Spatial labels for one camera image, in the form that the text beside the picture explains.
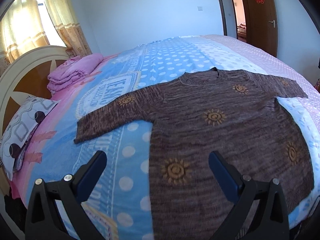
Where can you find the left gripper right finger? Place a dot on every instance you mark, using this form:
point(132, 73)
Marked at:
point(259, 209)

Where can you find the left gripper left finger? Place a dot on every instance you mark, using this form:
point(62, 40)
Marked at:
point(43, 219)

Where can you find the brown knitted sun-pattern sweater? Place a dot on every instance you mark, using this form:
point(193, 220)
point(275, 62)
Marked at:
point(233, 112)

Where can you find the blue polka dot bed blanket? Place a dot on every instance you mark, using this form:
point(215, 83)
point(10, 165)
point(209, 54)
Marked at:
point(119, 205)

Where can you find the patterned white grey pillow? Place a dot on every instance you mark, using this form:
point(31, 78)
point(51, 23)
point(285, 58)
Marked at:
point(20, 129)

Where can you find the cream wooden headboard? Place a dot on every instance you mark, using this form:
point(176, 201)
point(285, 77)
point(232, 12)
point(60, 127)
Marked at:
point(26, 76)

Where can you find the folded pink quilt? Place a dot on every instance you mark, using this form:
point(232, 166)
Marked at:
point(72, 70)

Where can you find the brown wooden door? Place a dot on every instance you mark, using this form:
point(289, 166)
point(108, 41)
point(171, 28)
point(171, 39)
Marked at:
point(259, 32)

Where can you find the yellow patterned curtain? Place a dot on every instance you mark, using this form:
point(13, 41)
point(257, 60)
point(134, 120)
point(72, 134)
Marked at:
point(30, 24)

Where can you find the silver door handle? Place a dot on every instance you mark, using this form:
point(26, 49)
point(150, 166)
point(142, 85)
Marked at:
point(273, 22)

